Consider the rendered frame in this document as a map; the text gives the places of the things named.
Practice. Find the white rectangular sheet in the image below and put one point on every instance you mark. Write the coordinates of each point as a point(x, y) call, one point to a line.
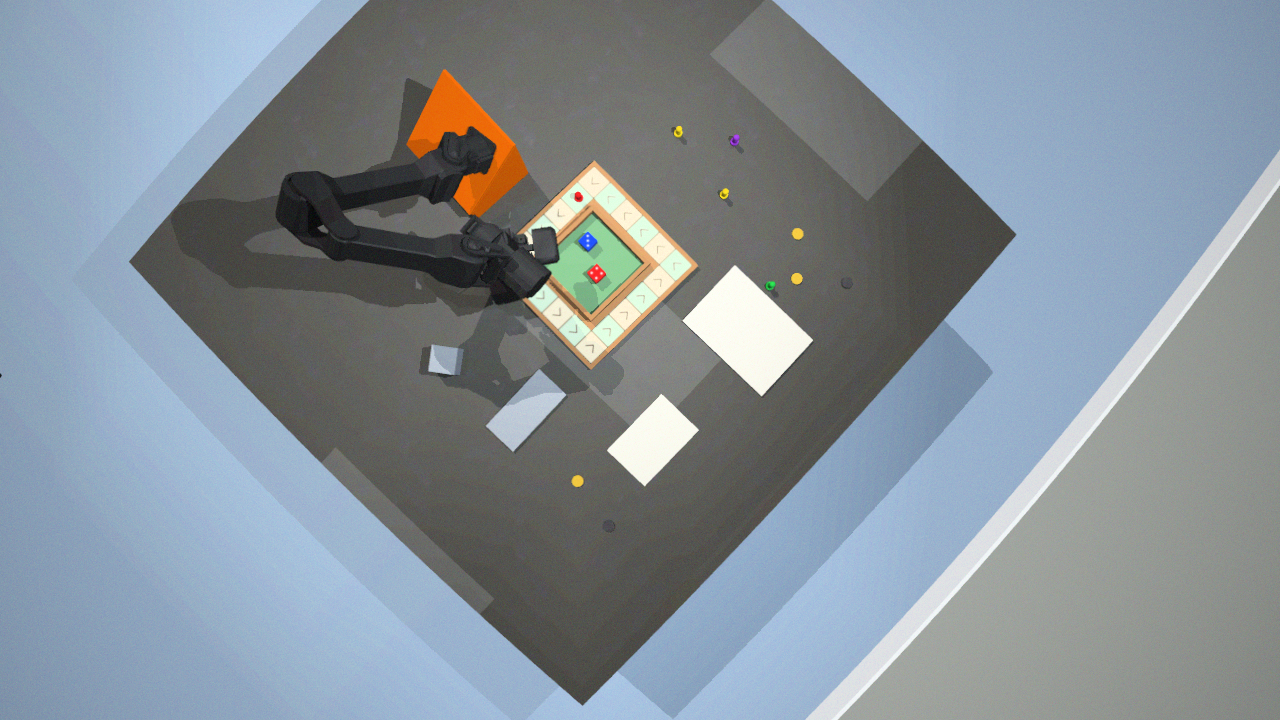
point(751, 333)

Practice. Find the white rectangular card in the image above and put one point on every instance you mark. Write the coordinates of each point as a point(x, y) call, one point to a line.
point(653, 440)

